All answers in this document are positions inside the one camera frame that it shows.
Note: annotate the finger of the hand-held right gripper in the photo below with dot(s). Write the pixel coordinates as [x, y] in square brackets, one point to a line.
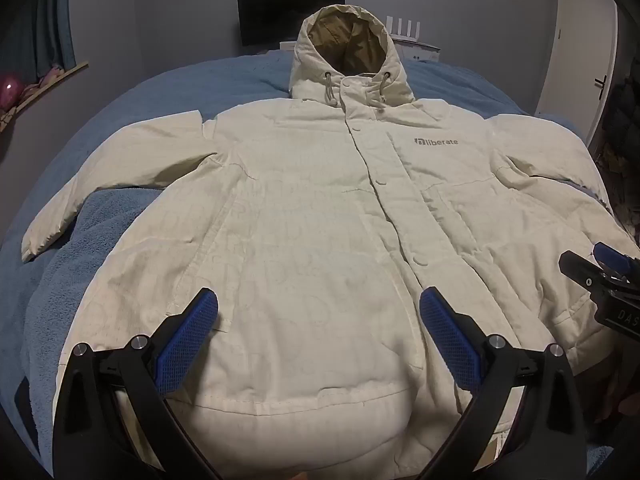
[580, 270]
[613, 260]

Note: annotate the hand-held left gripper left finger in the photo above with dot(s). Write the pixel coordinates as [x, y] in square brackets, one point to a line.
[189, 339]

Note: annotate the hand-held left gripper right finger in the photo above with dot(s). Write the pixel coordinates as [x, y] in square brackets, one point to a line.
[449, 344]

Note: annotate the cream hooded jacket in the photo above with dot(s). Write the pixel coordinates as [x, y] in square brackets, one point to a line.
[310, 210]

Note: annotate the dark hanging clothes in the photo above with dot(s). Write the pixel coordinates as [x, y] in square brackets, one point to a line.
[622, 135]

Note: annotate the blue fleece blanket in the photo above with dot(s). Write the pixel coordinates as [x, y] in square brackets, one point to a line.
[75, 260]

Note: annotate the white door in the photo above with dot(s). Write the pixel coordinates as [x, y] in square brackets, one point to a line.
[575, 50]

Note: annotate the white router with antennas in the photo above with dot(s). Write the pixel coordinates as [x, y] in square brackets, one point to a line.
[415, 40]

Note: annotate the pink cloth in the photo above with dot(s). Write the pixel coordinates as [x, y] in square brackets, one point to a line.
[51, 74]

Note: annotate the pink ball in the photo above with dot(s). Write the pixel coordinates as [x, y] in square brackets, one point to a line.
[10, 91]

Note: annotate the small white box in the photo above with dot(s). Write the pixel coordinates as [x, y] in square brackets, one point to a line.
[287, 45]

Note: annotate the black monitor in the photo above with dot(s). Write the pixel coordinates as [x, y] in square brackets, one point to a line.
[270, 15]

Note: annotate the teal curtain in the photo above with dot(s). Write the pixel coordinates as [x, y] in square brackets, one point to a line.
[40, 20]

